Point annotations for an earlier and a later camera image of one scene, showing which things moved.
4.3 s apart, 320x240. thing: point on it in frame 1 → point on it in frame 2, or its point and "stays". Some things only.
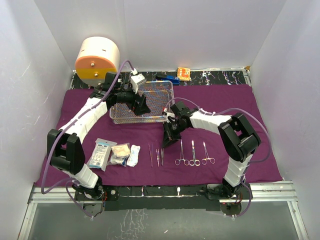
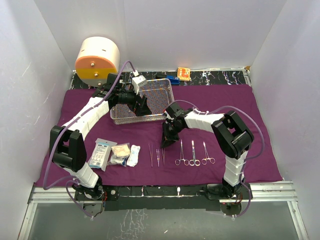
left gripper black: [139, 108] stays
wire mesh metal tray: [158, 95] stays
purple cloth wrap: [194, 159] → [48, 174]
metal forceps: [177, 162] stays
